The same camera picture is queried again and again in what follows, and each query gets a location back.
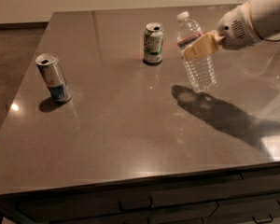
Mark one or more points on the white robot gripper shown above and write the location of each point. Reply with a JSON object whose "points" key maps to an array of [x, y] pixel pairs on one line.
{"points": [[236, 28]]}

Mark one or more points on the clear plastic water bottle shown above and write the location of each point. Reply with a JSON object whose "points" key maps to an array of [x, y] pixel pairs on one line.
{"points": [[195, 50]]}

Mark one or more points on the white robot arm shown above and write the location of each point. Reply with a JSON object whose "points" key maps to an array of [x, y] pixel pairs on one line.
{"points": [[265, 17]]}

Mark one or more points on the green white soda can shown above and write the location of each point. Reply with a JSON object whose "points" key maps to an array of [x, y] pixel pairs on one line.
{"points": [[153, 43]]}

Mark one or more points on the dark cabinet drawers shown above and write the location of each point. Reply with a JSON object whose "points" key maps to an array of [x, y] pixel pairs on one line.
{"points": [[246, 197]]}

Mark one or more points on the silver blue energy drink can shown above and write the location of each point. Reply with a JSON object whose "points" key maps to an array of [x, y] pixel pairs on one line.
{"points": [[52, 74]]}

